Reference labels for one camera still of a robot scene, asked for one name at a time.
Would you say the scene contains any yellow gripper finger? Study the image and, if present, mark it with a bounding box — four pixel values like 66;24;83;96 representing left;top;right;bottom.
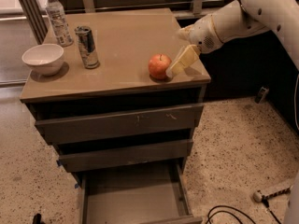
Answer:
166;45;201;78
177;24;194;43

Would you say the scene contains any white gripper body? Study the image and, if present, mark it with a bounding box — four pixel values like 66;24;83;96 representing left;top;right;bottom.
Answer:
189;15;223;54

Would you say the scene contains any red apple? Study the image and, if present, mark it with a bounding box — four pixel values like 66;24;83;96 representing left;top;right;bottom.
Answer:
148;54;171;80

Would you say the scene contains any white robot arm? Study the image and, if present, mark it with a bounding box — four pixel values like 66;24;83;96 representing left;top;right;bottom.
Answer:
166;0;299;77

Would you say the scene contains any grey middle drawer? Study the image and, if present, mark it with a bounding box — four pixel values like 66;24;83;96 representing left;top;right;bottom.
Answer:
59;139;193;173

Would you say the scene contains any grey drawer cabinet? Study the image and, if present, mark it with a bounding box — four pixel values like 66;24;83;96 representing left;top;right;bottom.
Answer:
21;9;210;212

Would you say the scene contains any grey open bottom drawer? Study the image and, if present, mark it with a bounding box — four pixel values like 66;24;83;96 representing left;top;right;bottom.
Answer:
79;160;203;224

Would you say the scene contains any grey top drawer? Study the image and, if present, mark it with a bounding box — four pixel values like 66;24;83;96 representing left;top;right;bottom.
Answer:
36;104;203;144

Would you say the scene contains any small grey floor device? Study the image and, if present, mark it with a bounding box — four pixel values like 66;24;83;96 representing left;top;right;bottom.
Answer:
255;86;269;104

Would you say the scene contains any silver drink can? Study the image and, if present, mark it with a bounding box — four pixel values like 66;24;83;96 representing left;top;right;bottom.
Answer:
75;26;100;69

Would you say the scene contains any clear plastic water bottle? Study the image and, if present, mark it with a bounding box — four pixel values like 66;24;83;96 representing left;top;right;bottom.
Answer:
45;0;73;47

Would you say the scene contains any white ceramic bowl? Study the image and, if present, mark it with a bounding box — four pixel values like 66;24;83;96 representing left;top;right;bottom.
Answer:
21;44;64;76

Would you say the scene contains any black object at floor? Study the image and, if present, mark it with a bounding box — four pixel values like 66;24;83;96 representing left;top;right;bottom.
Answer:
32;214;44;224

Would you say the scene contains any black cable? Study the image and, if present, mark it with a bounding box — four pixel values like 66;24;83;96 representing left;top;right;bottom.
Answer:
205;199;283;224

